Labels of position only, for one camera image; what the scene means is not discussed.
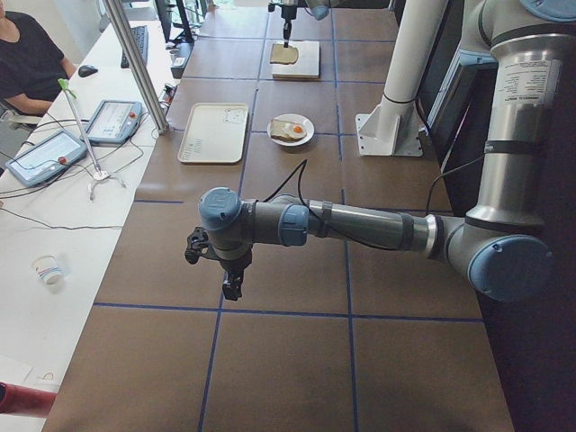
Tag paper cup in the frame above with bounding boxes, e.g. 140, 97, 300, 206
31, 255, 65, 288

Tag white pedestal column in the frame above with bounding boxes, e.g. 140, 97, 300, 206
355, 0, 448, 158

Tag bread slice on plate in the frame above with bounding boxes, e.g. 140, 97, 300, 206
270, 119, 296, 142

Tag blue teach pendant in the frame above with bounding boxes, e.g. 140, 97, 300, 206
5, 130, 87, 187
85, 100, 143, 147

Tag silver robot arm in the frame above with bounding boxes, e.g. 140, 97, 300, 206
184, 1, 575, 302
276, 0, 331, 48

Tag brown bread slice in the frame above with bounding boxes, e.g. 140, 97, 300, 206
269, 43, 299, 65

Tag black keyboard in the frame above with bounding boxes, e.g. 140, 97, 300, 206
120, 25, 149, 69

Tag cream bear serving tray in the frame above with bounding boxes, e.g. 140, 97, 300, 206
177, 103, 249, 165

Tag near blue teach pendant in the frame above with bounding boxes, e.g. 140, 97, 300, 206
5, 130, 87, 187

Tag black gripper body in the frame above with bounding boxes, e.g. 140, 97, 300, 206
281, 4, 295, 32
221, 249, 252, 283

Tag silver rod stand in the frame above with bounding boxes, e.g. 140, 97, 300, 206
58, 78, 127, 202

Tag far blue teach pendant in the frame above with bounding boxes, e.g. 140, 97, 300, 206
85, 100, 143, 147

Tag aluminium frame post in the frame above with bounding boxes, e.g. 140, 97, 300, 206
103, 0, 169, 135

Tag black computer mouse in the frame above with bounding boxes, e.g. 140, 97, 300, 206
77, 65, 98, 77

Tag person in black shirt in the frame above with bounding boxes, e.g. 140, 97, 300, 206
1, 9, 77, 116

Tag fried egg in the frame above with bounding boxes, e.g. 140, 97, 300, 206
284, 123, 307, 141

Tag light wooden cutting board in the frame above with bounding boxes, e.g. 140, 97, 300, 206
271, 40, 320, 80

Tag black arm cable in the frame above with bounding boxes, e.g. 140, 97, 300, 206
262, 152, 491, 251

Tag white round plate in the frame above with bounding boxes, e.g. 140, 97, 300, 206
266, 113, 315, 147

